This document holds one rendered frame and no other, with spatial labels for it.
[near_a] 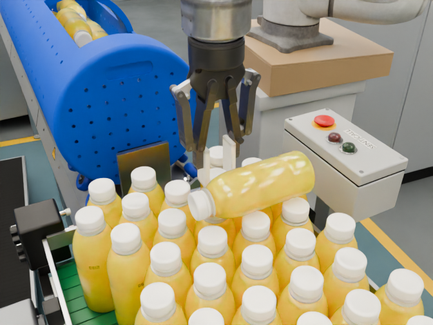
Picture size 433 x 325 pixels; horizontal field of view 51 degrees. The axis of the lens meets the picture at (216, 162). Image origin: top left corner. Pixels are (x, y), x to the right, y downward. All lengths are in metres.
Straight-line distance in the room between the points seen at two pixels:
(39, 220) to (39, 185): 1.86
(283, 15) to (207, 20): 0.66
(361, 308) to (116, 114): 0.52
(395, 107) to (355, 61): 1.13
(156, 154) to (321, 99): 0.56
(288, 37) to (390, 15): 0.25
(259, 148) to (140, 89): 0.50
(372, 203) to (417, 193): 1.87
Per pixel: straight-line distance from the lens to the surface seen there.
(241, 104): 0.68
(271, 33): 1.23
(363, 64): 1.26
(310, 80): 1.18
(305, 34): 1.23
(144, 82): 0.82
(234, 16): 0.56
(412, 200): 2.58
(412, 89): 2.31
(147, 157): 0.85
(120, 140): 0.86
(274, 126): 1.21
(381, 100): 2.42
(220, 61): 0.58
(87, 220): 0.65
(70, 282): 0.83
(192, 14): 0.57
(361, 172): 0.71
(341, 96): 1.29
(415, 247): 2.31
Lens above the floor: 1.50
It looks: 34 degrees down
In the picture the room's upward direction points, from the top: straight up
